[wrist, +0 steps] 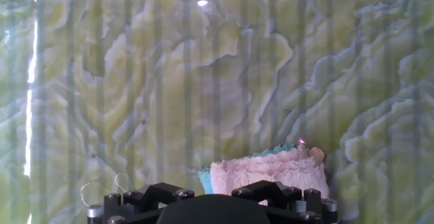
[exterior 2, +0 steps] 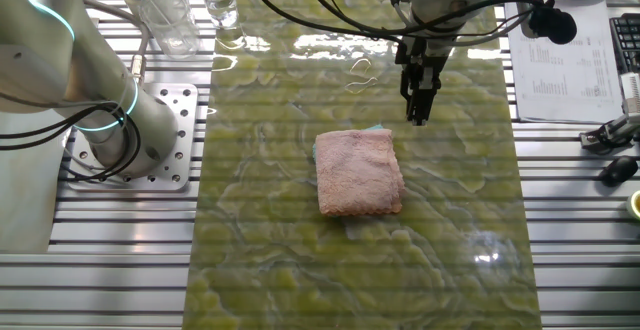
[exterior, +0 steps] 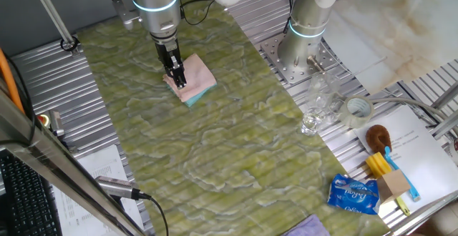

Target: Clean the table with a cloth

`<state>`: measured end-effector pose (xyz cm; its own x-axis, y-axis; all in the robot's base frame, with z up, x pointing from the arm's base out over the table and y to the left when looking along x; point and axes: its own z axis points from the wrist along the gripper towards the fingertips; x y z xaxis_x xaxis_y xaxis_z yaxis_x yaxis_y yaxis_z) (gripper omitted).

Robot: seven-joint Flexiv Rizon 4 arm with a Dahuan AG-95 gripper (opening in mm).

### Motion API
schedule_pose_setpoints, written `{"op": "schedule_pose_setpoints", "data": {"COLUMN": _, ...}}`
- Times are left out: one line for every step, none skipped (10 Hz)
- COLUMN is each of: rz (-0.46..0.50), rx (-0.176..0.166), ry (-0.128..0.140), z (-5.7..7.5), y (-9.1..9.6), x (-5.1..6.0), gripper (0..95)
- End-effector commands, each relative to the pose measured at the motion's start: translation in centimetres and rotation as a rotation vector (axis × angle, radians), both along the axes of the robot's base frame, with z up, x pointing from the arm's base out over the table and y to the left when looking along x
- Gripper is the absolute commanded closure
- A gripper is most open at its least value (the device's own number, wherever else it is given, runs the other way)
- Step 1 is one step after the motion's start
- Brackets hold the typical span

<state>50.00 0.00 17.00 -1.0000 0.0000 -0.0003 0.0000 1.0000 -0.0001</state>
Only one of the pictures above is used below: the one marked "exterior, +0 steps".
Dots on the blue tissue pack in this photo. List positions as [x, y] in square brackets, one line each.
[352, 195]

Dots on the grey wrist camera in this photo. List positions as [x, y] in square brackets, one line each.
[123, 14]

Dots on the white sheet with printed table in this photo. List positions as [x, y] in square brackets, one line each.
[103, 164]

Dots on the thin aluminium pole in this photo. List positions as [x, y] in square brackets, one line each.
[50, 10]

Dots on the clear packing tape roll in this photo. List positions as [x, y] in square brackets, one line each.
[345, 116]

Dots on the pink fluffy cloth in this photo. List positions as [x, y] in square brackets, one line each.
[198, 75]

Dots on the blue plastic brush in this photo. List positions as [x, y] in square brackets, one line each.
[393, 164]

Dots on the clear glass stirring rod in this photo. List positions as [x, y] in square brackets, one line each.
[372, 63]

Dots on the black computer keyboard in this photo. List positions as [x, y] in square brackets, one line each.
[28, 200]

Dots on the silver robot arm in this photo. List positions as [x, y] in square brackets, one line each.
[157, 0]

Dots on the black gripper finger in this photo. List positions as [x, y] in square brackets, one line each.
[171, 76]
[180, 75]

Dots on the shiny steel frame beam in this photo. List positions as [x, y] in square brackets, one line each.
[53, 164]

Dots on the small wooden block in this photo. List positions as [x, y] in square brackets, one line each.
[393, 186]

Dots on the lavender fluffy cloth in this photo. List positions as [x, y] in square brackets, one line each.
[307, 227]

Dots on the yellow sponge brush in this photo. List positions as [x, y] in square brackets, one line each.
[377, 164]

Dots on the small clear glass cup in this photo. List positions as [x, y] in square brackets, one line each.
[311, 123]

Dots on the orange tube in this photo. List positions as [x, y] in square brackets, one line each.
[9, 78]

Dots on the beige marble board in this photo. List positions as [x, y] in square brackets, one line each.
[393, 25]

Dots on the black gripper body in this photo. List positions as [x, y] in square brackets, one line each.
[168, 50]

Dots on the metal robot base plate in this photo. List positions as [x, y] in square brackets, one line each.
[286, 73]

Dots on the silver depth camera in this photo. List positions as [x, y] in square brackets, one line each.
[114, 187]

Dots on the brown round scrubber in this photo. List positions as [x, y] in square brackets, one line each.
[377, 137]

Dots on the green marbled table mat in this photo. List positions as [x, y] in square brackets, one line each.
[214, 139]

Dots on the yellow red stop button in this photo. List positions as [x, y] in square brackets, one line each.
[43, 120]

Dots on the aluminium frame bar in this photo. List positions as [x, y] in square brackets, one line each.
[447, 125]
[445, 96]

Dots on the teal fluffy cloth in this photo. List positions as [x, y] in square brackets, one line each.
[197, 99]

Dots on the white sheet with few lines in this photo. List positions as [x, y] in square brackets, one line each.
[422, 157]

